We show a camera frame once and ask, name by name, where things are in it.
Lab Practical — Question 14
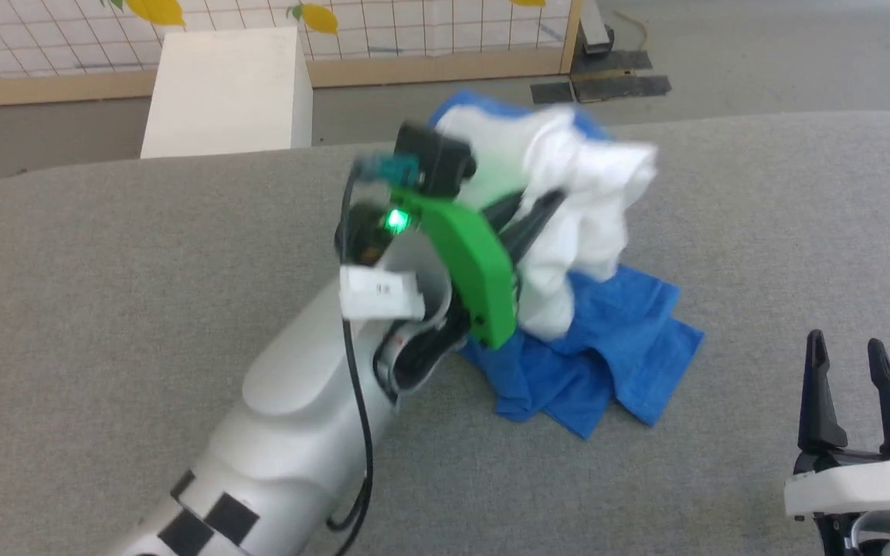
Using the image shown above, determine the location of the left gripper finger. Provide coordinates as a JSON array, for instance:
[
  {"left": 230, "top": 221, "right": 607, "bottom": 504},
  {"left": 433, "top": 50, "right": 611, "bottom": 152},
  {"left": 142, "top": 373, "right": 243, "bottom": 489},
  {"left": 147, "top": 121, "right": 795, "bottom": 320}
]
[
  {"left": 502, "top": 190, "right": 570, "bottom": 266},
  {"left": 482, "top": 192, "right": 529, "bottom": 234}
]

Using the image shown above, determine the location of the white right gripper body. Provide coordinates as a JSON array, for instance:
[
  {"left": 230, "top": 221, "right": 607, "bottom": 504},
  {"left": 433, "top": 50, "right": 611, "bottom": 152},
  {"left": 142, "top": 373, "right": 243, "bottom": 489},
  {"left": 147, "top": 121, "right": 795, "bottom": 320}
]
[{"left": 783, "top": 452, "right": 890, "bottom": 556}]

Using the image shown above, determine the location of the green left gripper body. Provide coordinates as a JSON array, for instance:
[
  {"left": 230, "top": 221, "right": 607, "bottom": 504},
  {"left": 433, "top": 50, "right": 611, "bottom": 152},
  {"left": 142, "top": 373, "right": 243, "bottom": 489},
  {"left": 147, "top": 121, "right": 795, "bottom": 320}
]
[{"left": 335, "top": 189, "right": 523, "bottom": 352}]

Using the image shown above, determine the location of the white and blue shirt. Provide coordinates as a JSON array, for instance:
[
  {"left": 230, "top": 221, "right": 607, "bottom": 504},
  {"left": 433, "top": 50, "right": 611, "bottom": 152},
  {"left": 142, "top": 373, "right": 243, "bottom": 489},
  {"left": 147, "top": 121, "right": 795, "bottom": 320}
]
[{"left": 427, "top": 89, "right": 705, "bottom": 441}]

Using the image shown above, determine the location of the white paper label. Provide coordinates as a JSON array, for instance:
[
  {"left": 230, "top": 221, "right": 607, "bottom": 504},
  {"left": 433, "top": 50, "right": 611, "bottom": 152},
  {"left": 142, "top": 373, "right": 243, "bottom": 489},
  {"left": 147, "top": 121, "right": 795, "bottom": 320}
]
[{"left": 339, "top": 265, "right": 426, "bottom": 322}]

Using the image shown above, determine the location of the small black floor mat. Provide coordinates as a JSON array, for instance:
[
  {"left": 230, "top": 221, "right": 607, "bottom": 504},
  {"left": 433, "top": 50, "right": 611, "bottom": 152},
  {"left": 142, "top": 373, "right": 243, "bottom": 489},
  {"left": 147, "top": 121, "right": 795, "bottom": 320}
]
[{"left": 530, "top": 81, "right": 576, "bottom": 105}]

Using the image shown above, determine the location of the long black floor mat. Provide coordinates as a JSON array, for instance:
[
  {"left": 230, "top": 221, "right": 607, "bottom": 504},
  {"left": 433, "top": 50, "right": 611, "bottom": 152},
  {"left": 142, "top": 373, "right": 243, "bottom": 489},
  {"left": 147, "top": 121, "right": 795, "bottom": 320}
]
[{"left": 572, "top": 73, "right": 674, "bottom": 103}]

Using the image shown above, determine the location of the lemon print partition panel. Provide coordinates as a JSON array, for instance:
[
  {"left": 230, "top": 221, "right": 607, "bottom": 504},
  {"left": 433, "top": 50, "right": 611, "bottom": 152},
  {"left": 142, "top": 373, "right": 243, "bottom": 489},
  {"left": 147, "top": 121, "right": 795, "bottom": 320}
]
[{"left": 0, "top": 0, "right": 582, "bottom": 109}]

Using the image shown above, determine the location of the white rectangular box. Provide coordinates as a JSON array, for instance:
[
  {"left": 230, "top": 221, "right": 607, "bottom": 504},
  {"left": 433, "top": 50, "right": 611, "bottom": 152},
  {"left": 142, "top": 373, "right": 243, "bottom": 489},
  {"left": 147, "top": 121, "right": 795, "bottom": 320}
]
[{"left": 140, "top": 27, "right": 314, "bottom": 160}]

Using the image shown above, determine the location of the thin brown floor cable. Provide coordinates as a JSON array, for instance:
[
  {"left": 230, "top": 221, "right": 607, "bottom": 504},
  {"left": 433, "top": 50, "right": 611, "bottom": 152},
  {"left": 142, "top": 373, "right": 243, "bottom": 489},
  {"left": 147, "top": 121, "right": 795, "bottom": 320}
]
[{"left": 613, "top": 10, "right": 648, "bottom": 49}]

